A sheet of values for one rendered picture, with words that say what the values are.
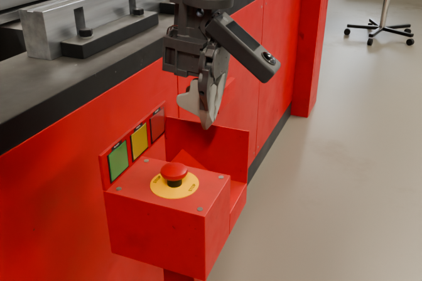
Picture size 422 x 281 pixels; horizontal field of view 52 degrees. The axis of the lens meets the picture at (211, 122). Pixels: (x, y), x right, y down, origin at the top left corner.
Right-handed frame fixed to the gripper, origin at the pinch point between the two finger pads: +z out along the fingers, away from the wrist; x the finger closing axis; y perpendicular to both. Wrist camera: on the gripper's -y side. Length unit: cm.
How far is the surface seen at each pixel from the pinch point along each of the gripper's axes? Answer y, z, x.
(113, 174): 9.7, 4.9, 13.1
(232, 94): 18, 28, -70
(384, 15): -29, 61, -370
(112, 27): 32.3, -3.8, -22.3
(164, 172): 2.4, 3.3, 11.3
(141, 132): 9.9, 2.3, 4.6
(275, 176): 4, 85, -111
